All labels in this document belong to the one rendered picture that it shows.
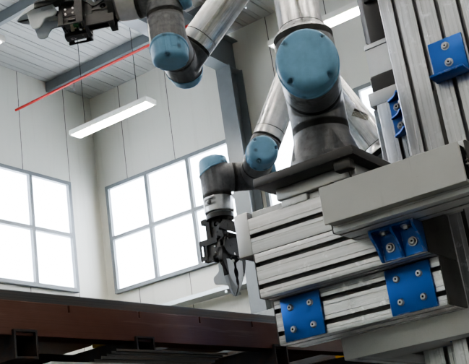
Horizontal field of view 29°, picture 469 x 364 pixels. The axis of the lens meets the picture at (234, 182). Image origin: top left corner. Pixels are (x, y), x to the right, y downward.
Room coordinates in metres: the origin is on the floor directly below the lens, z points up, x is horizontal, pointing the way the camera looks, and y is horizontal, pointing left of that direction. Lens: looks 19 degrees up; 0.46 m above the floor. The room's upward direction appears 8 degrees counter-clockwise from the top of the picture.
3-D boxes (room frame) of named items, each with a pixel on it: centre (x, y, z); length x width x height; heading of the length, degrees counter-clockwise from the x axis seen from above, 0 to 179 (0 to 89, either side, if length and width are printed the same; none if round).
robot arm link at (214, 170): (2.19, 0.04, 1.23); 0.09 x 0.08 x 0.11; 99
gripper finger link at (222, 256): (2.16, 0.05, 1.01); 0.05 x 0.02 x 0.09; 143
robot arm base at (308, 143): (1.72, -0.19, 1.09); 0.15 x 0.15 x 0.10
